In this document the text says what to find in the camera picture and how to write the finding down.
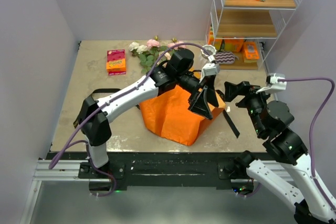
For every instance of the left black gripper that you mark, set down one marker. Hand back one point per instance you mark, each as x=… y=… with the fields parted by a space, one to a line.
x=199 y=105

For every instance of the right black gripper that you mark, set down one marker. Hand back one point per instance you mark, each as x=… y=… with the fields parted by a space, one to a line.
x=232 y=89

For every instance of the orange paper flower wrap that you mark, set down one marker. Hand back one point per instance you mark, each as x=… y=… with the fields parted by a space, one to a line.
x=167 y=116

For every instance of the black ribbon with gold text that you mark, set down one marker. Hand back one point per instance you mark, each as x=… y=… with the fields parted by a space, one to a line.
x=114 y=90

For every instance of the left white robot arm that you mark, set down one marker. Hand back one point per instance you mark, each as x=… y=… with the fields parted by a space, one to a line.
x=95 y=116

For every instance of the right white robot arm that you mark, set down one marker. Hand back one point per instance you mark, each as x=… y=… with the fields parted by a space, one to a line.
x=308 y=198

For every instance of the white faceted ceramic vase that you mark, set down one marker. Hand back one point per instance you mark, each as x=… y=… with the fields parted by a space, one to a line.
x=208 y=52

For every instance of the striped purple grey sleep mask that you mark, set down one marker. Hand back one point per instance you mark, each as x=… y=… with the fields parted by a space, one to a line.
x=225 y=58

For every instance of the yellow orange packet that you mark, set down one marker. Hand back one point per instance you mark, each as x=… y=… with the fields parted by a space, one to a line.
x=250 y=52

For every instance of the orange box bottom shelf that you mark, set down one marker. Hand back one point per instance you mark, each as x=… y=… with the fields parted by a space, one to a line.
x=233 y=45

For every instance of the artificial rose bouquet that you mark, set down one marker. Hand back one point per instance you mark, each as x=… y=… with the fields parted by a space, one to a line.
x=149 y=52

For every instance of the pink orange candy box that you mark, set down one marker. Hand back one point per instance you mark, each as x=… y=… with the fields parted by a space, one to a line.
x=116 y=62

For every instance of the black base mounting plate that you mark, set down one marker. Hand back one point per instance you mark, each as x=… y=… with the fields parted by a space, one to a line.
x=167 y=169

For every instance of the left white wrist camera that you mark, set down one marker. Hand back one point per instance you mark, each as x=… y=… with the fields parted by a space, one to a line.
x=208 y=70

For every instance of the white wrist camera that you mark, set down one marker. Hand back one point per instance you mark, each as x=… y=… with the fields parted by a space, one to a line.
x=274 y=84
x=208 y=70

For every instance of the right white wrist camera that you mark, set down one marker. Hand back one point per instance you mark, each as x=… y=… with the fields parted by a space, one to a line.
x=274 y=84

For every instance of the white wire shelf rack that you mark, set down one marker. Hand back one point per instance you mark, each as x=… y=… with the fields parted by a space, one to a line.
x=251 y=20

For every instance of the aluminium rail frame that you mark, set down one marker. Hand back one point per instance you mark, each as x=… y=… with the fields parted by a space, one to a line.
x=152 y=187

